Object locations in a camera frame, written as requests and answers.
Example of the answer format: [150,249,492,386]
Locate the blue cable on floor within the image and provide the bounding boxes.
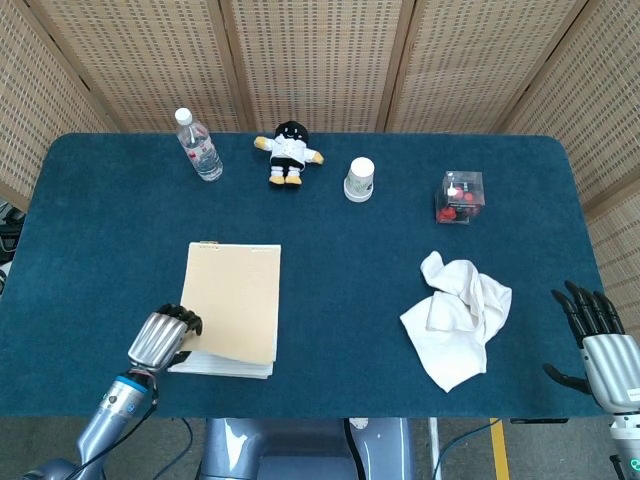
[145,417,195,480]
[430,418,497,480]

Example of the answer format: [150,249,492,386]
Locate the clear box of red-black parts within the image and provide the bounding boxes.
[434,170,487,226]

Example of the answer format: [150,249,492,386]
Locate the black and white plush doll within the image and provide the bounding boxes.
[253,120,325,188]

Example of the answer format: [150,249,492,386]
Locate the beige-covered notepad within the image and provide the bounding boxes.
[167,241,283,380]

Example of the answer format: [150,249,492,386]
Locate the right silver-black robot hand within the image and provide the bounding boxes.
[542,280,640,416]

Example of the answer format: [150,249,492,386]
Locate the stack of paper cups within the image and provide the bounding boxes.
[342,156,376,204]

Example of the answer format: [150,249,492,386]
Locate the black equipment with cables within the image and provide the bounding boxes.
[0,199,27,296]

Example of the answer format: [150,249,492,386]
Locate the white cloth towel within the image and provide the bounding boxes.
[399,250,514,394]

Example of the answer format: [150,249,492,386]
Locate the blue-green table cover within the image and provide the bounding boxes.
[0,132,617,420]

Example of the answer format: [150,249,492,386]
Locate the silver-blue robot torso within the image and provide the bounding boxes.
[195,417,416,480]

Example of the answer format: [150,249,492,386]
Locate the clear plastic water bottle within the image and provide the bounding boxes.
[174,107,224,183]

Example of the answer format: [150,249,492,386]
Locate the woven rattan folding screen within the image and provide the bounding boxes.
[0,0,640,321]

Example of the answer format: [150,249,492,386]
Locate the left silver-black robot hand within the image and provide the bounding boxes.
[126,302,204,375]

